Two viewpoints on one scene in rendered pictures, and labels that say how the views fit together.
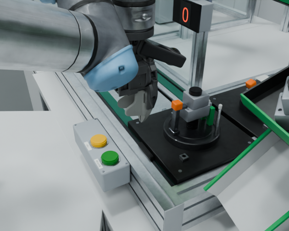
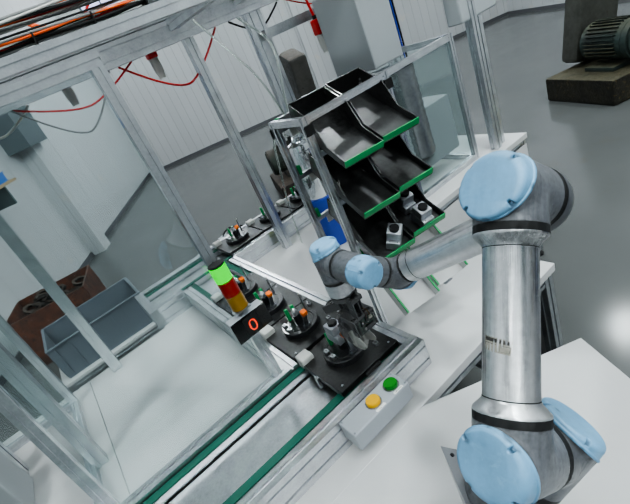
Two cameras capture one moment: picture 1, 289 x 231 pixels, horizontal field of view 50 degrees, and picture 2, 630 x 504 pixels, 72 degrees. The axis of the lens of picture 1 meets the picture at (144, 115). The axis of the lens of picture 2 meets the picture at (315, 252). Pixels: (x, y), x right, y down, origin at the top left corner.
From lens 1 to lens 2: 119 cm
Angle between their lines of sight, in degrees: 74
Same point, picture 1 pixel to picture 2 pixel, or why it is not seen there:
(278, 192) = not seen: hidden behind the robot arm
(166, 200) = (414, 341)
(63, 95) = not seen: outside the picture
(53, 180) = (409, 458)
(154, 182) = (401, 355)
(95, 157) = (392, 394)
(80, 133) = (366, 422)
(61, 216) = (442, 428)
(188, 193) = (403, 335)
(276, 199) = not seen: hidden behind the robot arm
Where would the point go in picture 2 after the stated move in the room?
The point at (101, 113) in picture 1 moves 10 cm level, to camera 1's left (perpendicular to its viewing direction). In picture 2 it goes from (331, 422) to (338, 453)
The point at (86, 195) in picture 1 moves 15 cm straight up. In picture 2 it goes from (414, 423) to (398, 386)
